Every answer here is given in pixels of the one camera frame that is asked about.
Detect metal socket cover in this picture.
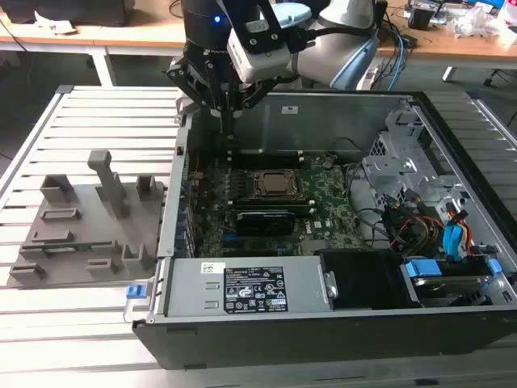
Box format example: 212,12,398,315
248,168,307,200

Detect black plastic cover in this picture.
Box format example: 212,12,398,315
322,250,410,311

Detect CPU socket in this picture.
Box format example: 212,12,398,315
245,167,309,201

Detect clear plastic bags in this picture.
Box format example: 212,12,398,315
447,6,506,38

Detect grey power supply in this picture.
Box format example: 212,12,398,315
163,255,337,324

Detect black camera cable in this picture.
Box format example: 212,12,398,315
288,0,389,56

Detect black camera bracket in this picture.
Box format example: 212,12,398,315
229,0,284,54

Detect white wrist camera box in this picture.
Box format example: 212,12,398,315
225,18,292,84

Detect grey parts rack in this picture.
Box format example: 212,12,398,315
7,150,169,289

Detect wooden desk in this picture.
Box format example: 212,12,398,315
375,15,517,82
0,10,191,88

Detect yellow red power wire bundle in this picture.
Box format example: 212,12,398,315
393,213,445,258

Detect green motherboard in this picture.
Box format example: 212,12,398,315
187,149,364,259

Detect silver-topped CPU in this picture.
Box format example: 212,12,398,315
262,171,299,193

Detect silver chipset heatsink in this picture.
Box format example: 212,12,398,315
299,238,326,256

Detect grey metal drive cage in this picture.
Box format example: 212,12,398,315
361,108,465,212

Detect small black graphics card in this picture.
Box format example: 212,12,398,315
235,209,296,237

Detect black open PC case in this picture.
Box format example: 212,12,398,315
132,91,517,371

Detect black RAM slot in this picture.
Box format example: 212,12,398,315
237,148,305,158

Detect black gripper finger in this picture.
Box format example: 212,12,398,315
228,78,280,147
164,59,229,147

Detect blue flat data wire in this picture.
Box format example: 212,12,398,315
442,223,466,264

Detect black equipment box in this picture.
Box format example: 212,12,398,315
7,0,134,27

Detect blue cable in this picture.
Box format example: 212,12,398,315
385,15,411,92

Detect green RAM stick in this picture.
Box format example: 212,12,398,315
43,241,115,254

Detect hard disk in blue carrier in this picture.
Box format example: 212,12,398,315
399,258,504,310

